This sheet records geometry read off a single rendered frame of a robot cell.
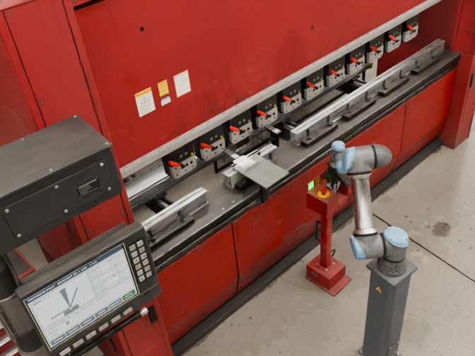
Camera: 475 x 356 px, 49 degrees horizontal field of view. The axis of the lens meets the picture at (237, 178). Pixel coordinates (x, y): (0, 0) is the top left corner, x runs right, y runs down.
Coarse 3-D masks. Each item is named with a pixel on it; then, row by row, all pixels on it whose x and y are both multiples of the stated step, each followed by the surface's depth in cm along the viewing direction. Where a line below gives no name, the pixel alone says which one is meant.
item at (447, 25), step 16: (448, 0) 394; (464, 0) 385; (432, 16) 411; (448, 16) 401; (464, 16) 391; (432, 32) 417; (448, 32) 407; (464, 32) 397; (400, 48) 447; (416, 48) 435; (448, 48) 413; (464, 48) 403; (384, 64) 468; (464, 64) 410; (464, 80) 416; (464, 96) 423; (464, 112) 436; (448, 128) 449; (464, 128) 452; (448, 144) 457
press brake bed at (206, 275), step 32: (416, 96) 387; (448, 96) 426; (384, 128) 374; (416, 128) 411; (320, 160) 336; (416, 160) 442; (288, 192) 325; (224, 224) 294; (256, 224) 315; (288, 224) 341; (192, 256) 287; (224, 256) 307; (256, 256) 331; (288, 256) 371; (192, 288) 299; (224, 288) 322; (256, 288) 351; (192, 320) 318; (224, 320) 339
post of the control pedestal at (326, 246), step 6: (330, 216) 323; (324, 222) 325; (330, 222) 326; (324, 228) 328; (330, 228) 330; (324, 234) 331; (330, 234) 333; (324, 240) 335; (330, 240) 337; (324, 246) 338; (330, 246) 340; (324, 252) 341; (330, 252) 344; (324, 258) 345; (330, 258) 348; (324, 264) 348
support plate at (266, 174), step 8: (256, 160) 303; (264, 160) 302; (240, 168) 298; (256, 168) 297; (264, 168) 297; (272, 168) 296; (280, 168) 295; (248, 176) 292; (256, 176) 292; (264, 176) 291; (272, 176) 291; (280, 176) 290; (264, 184) 285; (272, 184) 286
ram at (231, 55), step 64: (128, 0) 207; (192, 0) 228; (256, 0) 253; (320, 0) 285; (384, 0) 326; (128, 64) 220; (192, 64) 243; (256, 64) 272; (320, 64) 310; (128, 128) 234; (192, 128) 261
